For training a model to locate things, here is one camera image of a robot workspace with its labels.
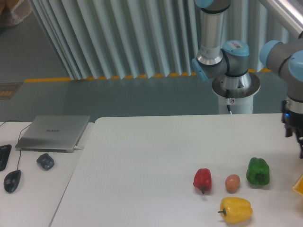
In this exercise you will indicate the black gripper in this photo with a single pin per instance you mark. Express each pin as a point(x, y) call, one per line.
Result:
point(293, 123)

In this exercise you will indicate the black computer mouse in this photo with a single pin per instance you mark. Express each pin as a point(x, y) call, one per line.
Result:
point(11, 181)

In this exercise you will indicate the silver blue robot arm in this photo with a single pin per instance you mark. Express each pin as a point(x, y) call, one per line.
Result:
point(227, 63)

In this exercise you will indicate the green bell pepper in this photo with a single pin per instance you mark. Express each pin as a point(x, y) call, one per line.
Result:
point(258, 172)

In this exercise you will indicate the brown egg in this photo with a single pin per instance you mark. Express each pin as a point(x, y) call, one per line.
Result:
point(232, 183)

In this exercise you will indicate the yellow bell pepper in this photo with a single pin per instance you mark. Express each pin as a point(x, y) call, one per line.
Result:
point(235, 209)

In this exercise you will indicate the red bell pepper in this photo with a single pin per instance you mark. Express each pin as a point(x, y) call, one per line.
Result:
point(203, 180)

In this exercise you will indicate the white folding partition screen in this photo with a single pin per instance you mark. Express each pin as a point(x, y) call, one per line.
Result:
point(137, 38)

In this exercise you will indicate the silver laptop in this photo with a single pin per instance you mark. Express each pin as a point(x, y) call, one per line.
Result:
point(54, 133)

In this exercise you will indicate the small dark grey case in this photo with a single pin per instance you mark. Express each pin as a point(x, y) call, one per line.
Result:
point(45, 161)

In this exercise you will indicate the black keyboard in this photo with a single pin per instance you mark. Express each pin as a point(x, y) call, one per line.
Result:
point(4, 156)

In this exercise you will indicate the cardboard box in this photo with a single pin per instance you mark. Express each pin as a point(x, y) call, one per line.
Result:
point(13, 12)

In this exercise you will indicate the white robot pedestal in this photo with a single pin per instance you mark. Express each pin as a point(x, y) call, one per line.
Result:
point(239, 102)

